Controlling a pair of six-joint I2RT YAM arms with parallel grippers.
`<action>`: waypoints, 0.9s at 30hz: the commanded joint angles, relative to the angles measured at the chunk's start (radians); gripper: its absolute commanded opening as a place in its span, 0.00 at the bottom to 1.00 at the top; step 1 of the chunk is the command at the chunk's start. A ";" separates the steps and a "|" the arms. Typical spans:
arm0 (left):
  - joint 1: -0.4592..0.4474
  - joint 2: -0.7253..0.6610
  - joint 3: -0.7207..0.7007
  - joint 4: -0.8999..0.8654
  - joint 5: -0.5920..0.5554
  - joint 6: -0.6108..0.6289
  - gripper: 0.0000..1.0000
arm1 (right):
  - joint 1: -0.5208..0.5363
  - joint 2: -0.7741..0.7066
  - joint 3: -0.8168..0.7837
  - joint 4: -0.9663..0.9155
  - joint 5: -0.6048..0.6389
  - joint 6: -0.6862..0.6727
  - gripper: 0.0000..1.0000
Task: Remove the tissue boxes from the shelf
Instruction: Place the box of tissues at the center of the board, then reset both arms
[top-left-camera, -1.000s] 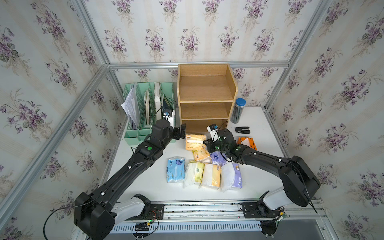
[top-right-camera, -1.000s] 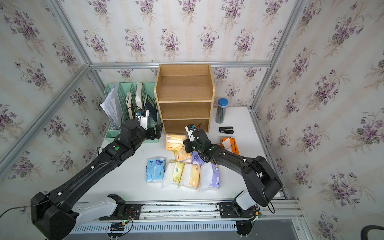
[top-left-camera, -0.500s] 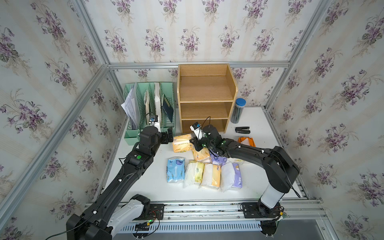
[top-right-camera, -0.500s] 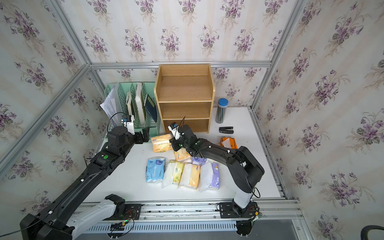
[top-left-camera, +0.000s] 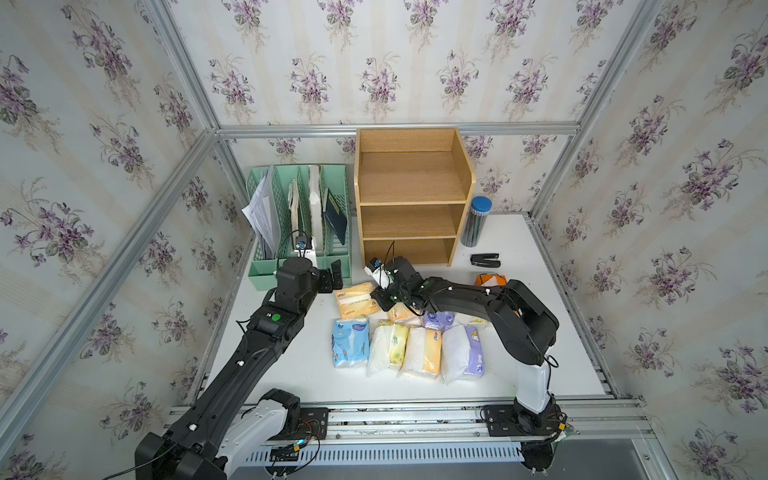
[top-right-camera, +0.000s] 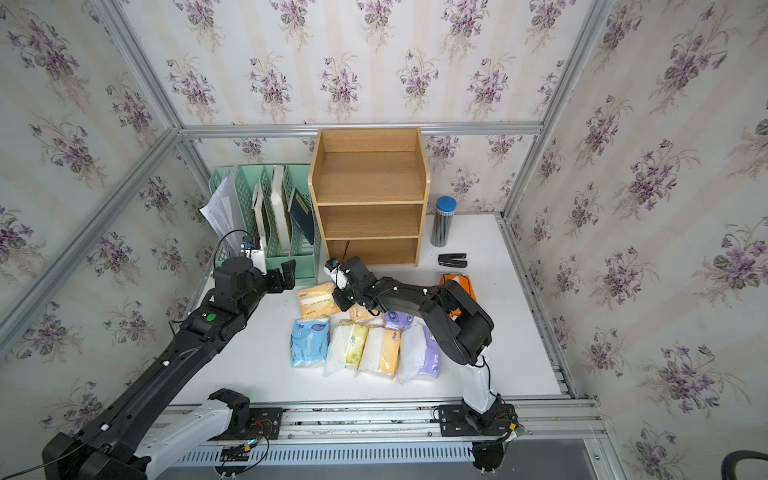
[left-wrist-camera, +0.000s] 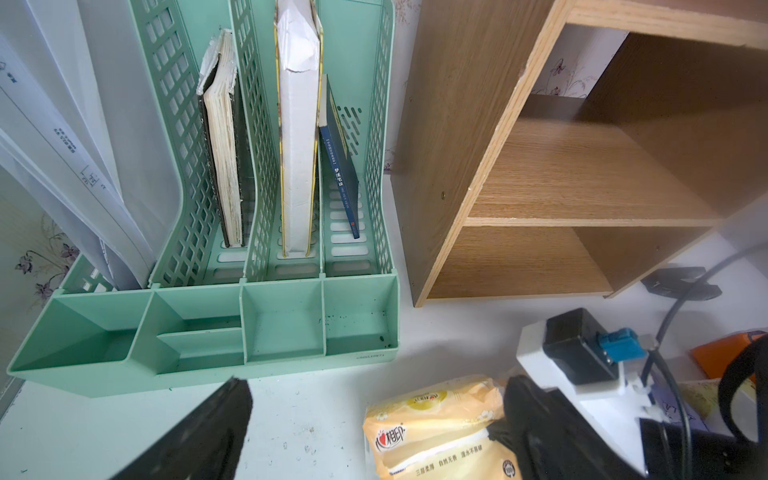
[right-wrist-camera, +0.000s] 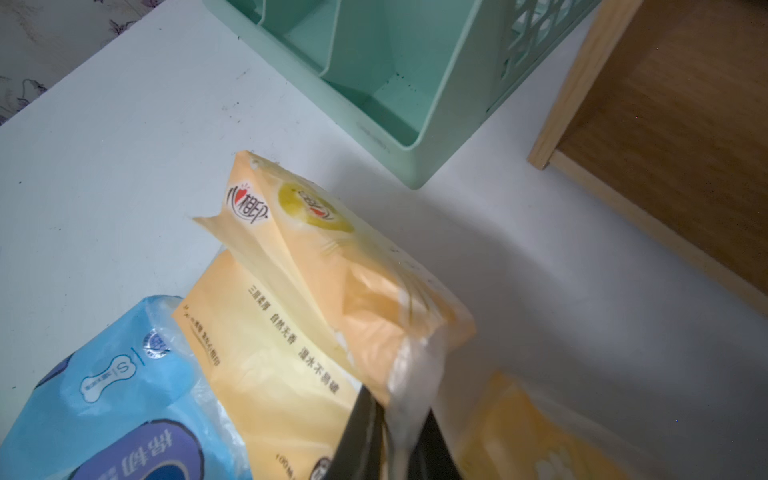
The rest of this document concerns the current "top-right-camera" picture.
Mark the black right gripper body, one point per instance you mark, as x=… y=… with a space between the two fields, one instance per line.
x=345 y=297

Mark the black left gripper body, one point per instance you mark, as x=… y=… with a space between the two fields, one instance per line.
x=271 y=282

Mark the yellow-green tissue pack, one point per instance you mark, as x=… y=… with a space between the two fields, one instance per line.
x=346 y=347

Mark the blue tissue pack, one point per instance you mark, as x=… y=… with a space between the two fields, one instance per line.
x=309 y=342

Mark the orange-yellow tissue pack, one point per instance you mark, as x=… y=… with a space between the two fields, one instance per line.
x=381 y=352

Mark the white purple tissue pack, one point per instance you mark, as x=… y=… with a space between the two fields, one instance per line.
x=419 y=357

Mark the orange tissue pack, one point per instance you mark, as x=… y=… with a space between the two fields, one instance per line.
x=456 y=296

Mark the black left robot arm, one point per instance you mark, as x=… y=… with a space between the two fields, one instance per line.
x=117 y=443

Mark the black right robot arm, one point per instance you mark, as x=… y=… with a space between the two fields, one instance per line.
x=460 y=326

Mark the wooden three-tier shelf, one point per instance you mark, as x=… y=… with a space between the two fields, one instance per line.
x=370 y=188

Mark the dark blue booklet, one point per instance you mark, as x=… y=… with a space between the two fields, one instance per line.
x=301 y=214

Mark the green plastic file organizer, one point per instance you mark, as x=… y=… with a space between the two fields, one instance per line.
x=296 y=176

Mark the white paper sheets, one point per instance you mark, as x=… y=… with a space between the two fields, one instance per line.
x=223 y=211

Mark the black stapler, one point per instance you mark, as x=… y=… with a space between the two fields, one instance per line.
x=453 y=260

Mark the blue-lidded cylindrical container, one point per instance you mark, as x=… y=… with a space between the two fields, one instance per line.
x=445 y=209

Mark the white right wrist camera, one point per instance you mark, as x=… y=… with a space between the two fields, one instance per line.
x=334 y=269

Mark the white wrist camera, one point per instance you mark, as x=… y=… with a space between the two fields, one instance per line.
x=252 y=249
x=334 y=269

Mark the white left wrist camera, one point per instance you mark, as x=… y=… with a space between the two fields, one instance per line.
x=252 y=249

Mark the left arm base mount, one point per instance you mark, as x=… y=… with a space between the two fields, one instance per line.
x=246 y=421

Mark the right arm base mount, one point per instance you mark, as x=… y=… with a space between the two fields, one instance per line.
x=474 y=420

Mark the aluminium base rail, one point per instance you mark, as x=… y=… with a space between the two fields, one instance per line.
x=393 y=432

